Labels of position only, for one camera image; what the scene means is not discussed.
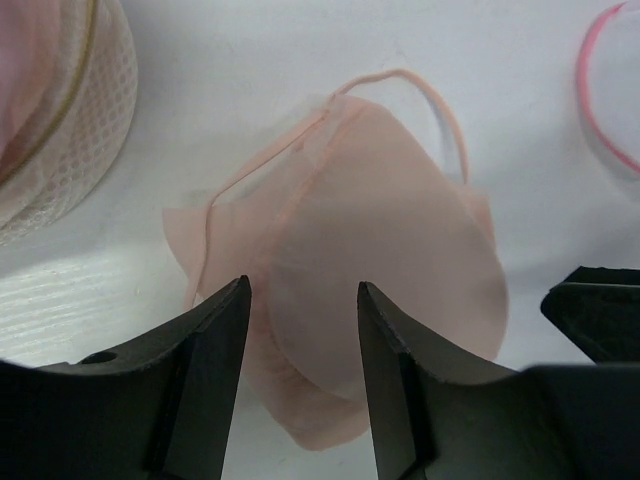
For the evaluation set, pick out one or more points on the pink-trimmed white laundry bag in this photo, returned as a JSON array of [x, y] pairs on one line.
[[607, 87]]

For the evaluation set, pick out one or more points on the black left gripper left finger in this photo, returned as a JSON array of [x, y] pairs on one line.
[[156, 407]]

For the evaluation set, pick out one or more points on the beige bra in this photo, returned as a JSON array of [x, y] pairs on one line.
[[348, 195]]

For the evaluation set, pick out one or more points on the tan-trimmed white laundry bag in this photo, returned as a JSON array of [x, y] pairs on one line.
[[80, 124]]

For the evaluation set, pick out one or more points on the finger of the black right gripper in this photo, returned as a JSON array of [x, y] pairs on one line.
[[597, 309]]

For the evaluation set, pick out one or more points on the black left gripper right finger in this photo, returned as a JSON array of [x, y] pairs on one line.
[[438, 411]]

